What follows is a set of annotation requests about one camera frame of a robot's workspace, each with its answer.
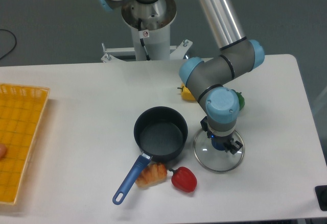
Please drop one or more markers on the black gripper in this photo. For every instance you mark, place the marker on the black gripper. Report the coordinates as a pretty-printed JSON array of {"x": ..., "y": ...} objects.
[{"x": 226, "y": 142}]

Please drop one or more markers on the glass lid blue knob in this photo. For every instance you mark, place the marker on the glass lid blue knob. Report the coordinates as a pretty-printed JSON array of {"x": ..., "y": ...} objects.
[{"x": 216, "y": 160}]

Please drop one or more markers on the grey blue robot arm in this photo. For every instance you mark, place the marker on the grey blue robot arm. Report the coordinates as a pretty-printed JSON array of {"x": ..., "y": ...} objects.
[{"x": 206, "y": 79}]

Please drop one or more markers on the green bell pepper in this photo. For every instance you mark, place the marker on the green bell pepper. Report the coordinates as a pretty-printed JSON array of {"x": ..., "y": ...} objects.
[{"x": 240, "y": 100}]

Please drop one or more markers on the red bell pepper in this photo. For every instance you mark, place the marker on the red bell pepper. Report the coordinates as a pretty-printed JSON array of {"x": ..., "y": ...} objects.
[{"x": 183, "y": 179}]

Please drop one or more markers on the yellow bell pepper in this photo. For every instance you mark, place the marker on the yellow bell pepper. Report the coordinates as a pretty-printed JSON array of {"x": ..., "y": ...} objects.
[{"x": 185, "y": 93}]

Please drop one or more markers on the croissant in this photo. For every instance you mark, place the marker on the croissant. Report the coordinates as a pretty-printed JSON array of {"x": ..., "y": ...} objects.
[{"x": 151, "y": 175}]

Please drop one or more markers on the black object table corner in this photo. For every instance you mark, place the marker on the black object table corner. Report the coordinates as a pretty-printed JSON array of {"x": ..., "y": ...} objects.
[{"x": 321, "y": 194}]

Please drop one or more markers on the yellow woven basket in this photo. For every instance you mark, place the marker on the yellow woven basket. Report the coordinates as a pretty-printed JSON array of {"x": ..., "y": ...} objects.
[{"x": 22, "y": 109}]

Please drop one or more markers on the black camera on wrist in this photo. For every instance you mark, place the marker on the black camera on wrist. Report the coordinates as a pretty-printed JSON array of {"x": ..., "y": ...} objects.
[{"x": 204, "y": 124}]

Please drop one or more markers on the dark saucepan blue handle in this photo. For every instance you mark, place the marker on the dark saucepan blue handle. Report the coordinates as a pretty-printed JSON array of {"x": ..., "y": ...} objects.
[{"x": 160, "y": 133}]

